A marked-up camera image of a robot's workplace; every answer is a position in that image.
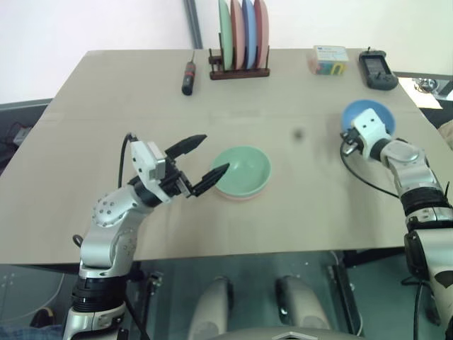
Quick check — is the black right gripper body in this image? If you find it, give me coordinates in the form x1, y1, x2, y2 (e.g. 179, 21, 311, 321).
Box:
340, 127, 366, 157

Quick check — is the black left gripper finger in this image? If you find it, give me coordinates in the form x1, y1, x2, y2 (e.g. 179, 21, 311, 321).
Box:
191, 162, 231, 198
164, 134, 208, 159

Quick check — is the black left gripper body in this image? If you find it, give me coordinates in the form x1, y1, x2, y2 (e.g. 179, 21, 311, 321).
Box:
160, 158, 196, 203

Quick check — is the blue bowl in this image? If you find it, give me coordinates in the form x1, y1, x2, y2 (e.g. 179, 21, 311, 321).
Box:
340, 99, 396, 137

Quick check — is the green bowl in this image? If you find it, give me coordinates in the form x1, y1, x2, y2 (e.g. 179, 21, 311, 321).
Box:
210, 145, 273, 196

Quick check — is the pink bowl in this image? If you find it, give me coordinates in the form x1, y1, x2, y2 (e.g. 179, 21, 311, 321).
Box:
214, 183, 270, 204

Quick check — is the black red screwdriver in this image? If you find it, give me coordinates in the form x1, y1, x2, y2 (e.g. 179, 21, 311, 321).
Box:
181, 49, 197, 96

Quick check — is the black handheld device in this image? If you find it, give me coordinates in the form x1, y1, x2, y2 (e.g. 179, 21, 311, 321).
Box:
358, 47, 399, 90

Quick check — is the clear box of coloured clips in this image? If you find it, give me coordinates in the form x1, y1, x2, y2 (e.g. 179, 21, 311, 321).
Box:
306, 45, 350, 77

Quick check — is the dark wooden plate rack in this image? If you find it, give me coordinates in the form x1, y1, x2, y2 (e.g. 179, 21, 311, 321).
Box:
207, 45, 271, 81

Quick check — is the green plate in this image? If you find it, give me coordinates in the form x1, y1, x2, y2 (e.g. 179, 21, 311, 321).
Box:
217, 0, 234, 71

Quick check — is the pink plate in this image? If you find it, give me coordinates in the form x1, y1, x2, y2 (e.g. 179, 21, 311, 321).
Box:
229, 0, 246, 70

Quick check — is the blue plate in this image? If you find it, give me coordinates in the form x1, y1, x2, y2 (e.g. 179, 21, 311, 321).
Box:
241, 0, 258, 69

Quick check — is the grey left robot leg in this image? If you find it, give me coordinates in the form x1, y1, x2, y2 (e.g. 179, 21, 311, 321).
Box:
187, 276, 236, 340

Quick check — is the grey robot leg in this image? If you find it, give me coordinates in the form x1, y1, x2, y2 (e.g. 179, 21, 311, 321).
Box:
275, 275, 328, 340
187, 276, 236, 340

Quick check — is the red plate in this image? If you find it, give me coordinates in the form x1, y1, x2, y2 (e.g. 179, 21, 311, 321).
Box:
253, 0, 270, 68

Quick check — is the grey right robot leg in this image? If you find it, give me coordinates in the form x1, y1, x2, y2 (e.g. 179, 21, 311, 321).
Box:
275, 275, 328, 340

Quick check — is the grey robot torso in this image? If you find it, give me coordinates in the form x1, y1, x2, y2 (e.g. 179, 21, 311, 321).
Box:
215, 327, 358, 340

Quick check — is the dark shoe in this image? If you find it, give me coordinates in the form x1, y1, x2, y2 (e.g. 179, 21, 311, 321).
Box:
30, 307, 56, 329

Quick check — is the blue jeans leg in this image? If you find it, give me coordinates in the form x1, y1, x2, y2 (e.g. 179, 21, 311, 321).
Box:
0, 324, 63, 340

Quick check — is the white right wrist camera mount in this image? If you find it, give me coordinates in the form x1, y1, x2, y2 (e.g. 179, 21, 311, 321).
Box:
351, 108, 389, 161

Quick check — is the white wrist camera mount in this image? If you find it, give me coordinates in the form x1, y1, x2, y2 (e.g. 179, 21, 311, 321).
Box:
129, 140, 171, 205
351, 108, 389, 161

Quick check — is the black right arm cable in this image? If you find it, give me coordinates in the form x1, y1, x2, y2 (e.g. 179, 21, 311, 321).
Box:
339, 140, 404, 199

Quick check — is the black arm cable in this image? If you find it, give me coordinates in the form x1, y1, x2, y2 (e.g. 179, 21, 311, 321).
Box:
117, 132, 139, 188
339, 140, 404, 199

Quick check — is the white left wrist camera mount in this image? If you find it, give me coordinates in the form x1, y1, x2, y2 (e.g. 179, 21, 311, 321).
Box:
129, 140, 171, 205

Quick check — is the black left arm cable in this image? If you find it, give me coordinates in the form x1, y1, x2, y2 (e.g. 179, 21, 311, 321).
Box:
117, 132, 139, 188

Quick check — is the tangled cables clutter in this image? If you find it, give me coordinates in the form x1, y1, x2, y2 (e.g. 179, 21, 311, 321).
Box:
410, 74, 453, 98

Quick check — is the grey metal post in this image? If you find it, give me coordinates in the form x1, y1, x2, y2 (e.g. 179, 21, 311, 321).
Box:
183, 0, 204, 50

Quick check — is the black table frame bar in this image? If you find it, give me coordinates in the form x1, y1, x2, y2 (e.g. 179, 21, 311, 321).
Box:
325, 251, 365, 337

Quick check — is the grey box with red wires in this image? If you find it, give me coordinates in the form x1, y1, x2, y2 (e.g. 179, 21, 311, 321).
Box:
12, 122, 33, 145

